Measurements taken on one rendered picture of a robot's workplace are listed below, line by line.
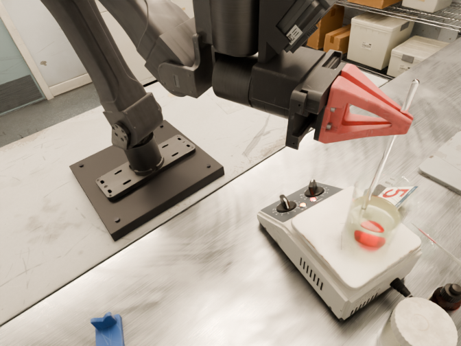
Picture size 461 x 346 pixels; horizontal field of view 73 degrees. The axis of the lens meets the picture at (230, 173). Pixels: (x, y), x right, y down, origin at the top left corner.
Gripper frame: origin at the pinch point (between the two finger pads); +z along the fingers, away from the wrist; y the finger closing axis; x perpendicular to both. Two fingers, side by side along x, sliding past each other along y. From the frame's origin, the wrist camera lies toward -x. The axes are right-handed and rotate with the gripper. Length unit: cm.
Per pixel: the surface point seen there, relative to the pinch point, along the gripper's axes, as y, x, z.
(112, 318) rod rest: -24.8, 24.3, -22.7
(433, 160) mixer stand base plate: 27.7, 23.8, 8.1
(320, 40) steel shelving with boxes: 242, 99, -83
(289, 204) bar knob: 1.7, 20.5, -9.8
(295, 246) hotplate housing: -5.1, 19.7, -5.9
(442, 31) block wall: 251, 79, 4
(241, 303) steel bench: -13.6, 25.9, -9.5
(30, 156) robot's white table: -9, 30, -70
